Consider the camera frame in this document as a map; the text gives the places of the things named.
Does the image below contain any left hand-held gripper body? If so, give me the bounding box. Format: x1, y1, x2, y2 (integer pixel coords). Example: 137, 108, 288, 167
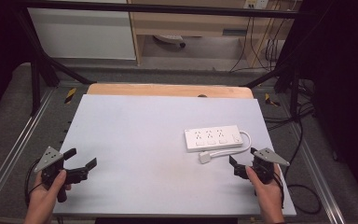
34, 146, 89, 203

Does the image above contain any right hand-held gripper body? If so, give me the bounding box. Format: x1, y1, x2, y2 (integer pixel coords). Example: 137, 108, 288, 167
250, 147, 291, 185

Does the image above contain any white power strip cable with plug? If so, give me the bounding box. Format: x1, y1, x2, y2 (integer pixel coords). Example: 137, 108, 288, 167
198, 130, 253, 165

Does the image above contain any white power strip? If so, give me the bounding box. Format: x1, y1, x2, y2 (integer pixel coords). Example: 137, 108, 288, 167
184, 124, 244, 154

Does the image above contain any person's right hand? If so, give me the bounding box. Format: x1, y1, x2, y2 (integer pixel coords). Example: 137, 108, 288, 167
244, 164, 285, 224

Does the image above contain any person's left hand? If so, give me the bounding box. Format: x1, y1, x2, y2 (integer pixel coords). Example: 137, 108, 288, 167
23, 169, 73, 224

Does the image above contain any yellow black tape strip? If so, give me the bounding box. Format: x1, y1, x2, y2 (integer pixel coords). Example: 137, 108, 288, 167
63, 87, 77, 105
264, 92, 282, 107

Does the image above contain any wooden table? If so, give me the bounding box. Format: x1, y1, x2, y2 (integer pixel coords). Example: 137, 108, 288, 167
86, 82, 255, 100

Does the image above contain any white cabinet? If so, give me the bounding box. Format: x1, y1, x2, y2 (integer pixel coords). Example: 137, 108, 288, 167
27, 0, 137, 61

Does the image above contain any white chair base with caster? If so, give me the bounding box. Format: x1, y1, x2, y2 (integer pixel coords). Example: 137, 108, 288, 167
153, 34, 187, 49

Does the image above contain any light wooden desk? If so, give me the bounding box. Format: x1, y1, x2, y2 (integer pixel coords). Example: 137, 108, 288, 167
127, 0, 295, 67

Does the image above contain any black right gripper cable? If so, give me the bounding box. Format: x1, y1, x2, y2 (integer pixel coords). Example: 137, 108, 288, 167
271, 119, 323, 216

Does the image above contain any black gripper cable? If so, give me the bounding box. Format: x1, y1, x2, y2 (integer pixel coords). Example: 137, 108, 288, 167
271, 119, 323, 216
23, 158, 45, 207

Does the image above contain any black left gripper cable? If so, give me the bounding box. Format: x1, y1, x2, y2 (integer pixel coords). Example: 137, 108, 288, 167
23, 158, 45, 207

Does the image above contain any aluminium floor rail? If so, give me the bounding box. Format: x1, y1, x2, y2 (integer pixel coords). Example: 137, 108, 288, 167
0, 88, 56, 217
287, 119, 347, 224

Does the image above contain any black floor cable bundle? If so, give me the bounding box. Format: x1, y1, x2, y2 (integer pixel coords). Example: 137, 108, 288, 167
262, 78, 316, 133

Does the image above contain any black hanging cable bundle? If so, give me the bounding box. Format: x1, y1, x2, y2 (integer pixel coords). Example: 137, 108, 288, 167
228, 8, 295, 75

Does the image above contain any white wall socket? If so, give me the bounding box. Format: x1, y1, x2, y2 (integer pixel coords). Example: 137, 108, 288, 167
243, 0, 270, 10

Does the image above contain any black metal frame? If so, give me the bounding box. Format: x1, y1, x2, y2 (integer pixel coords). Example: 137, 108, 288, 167
11, 0, 312, 119

